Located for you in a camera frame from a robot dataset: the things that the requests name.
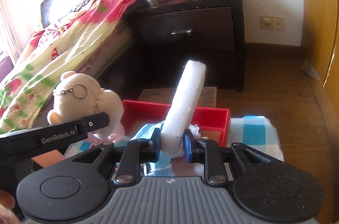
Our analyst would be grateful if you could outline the white foam roll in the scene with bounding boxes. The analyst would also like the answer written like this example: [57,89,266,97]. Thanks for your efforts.
[160,60,206,157]

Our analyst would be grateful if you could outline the cream plush bear toy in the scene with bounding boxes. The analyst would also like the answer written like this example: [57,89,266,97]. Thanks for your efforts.
[47,71,125,141]

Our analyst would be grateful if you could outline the red storage box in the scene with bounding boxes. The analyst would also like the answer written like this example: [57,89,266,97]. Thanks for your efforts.
[121,100,230,147]

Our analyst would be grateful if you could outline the small wooden stool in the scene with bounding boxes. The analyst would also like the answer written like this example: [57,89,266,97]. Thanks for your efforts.
[139,87,217,107]

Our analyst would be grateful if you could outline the blue white checkered cloth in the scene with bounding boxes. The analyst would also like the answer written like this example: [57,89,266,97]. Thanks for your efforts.
[63,115,286,177]

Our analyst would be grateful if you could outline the floral bed quilt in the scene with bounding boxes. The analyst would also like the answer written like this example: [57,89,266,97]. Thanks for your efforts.
[1,0,143,134]

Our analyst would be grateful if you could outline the dark wooden nightstand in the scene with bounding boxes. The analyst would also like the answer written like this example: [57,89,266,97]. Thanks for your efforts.
[128,0,245,92]

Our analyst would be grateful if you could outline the yellow wooden wardrobe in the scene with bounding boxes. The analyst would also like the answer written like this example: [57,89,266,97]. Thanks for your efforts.
[302,0,338,221]

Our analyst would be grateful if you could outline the wall power socket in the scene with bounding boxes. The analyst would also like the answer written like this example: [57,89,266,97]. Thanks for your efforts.
[260,16,284,30]

